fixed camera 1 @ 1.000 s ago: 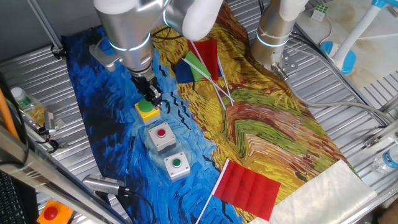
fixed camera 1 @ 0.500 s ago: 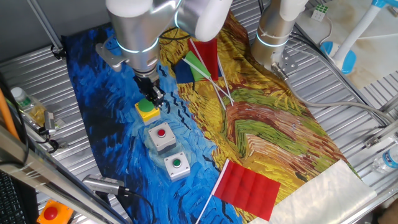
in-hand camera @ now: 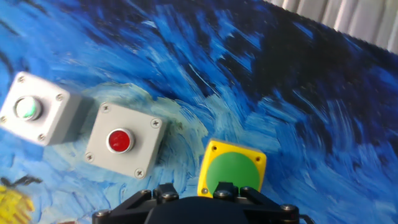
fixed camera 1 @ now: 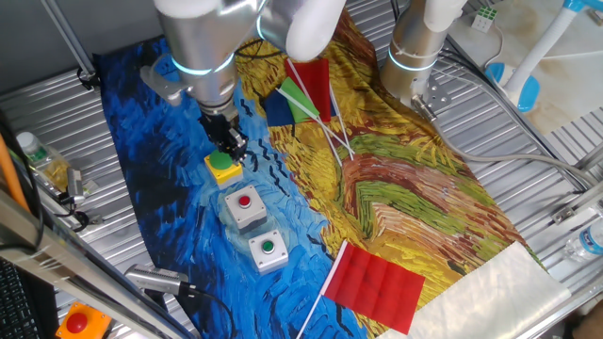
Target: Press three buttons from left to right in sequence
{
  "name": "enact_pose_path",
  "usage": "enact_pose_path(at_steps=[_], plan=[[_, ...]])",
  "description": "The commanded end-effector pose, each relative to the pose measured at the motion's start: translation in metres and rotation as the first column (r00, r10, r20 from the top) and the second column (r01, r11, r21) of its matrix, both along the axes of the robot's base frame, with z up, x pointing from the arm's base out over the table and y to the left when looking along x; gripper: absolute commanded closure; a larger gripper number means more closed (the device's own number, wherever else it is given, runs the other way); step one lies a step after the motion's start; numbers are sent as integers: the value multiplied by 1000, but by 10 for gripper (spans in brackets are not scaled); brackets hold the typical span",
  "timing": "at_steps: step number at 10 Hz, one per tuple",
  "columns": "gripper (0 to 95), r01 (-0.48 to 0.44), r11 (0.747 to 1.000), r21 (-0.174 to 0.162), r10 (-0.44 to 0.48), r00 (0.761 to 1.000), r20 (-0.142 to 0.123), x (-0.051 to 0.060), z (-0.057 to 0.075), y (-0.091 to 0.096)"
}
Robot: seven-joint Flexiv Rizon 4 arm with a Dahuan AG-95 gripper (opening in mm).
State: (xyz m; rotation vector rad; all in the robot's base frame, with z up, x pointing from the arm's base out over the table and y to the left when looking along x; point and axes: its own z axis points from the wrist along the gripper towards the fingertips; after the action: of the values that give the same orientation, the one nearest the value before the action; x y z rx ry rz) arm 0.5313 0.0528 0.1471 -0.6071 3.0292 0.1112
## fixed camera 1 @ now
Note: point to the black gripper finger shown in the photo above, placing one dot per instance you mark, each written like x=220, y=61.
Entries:
x=239, y=143
x=229, y=148

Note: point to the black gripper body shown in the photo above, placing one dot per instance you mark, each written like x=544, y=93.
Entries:
x=217, y=129

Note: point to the yellow box green mushroom button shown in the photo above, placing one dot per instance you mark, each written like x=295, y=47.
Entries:
x=226, y=176

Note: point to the grey box red button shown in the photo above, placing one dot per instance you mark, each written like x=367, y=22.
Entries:
x=245, y=214

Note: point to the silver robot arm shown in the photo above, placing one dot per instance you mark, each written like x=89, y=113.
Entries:
x=207, y=42

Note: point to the small dark blue flag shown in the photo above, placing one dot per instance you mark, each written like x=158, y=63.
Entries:
x=278, y=113

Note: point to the small green flag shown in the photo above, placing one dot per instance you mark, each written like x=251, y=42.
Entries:
x=297, y=101

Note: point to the small red flag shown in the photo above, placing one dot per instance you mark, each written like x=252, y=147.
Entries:
x=313, y=85

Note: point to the grey box green button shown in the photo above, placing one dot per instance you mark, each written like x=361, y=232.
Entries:
x=268, y=258

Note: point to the silver ribbed handheld device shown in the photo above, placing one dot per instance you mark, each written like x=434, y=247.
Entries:
x=153, y=279

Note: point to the small silver clamp device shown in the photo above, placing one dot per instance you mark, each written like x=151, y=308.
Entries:
x=75, y=186

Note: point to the grey metal rod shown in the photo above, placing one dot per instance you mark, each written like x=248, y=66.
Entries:
x=70, y=44

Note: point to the painted landscape print cloth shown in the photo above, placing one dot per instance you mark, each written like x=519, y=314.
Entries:
x=400, y=198

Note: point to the plastic bottle yellow liquid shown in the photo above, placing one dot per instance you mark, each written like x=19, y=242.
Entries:
x=42, y=160

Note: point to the large red flag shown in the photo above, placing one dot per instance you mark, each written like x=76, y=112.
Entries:
x=377, y=287

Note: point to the orange pole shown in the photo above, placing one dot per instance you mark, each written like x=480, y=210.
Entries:
x=10, y=174

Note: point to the orange emergency stop box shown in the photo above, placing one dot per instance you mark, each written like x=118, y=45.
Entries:
x=82, y=322

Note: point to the black keyboard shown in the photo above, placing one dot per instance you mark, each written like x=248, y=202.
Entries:
x=19, y=306

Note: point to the rubik's cube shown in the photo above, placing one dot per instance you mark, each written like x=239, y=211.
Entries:
x=484, y=19

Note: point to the white marbled sheet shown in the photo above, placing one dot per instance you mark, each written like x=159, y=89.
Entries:
x=485, y=301

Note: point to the white and blue desk lamp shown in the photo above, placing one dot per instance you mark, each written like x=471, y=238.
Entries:
x=542, y=47

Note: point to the water bottle blue label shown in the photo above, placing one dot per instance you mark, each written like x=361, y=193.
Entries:
x=586, y=242

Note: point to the wrist camera with silver bracket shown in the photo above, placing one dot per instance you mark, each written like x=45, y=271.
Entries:
x=162, y=85

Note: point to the aluminium frame beam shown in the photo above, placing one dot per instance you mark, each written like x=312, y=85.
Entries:
x=70, y=263

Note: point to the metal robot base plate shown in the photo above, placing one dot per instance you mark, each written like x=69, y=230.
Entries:
x=438, y=94

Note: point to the aluminium profile bracket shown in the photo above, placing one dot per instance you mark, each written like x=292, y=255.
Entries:
x=577, y=205

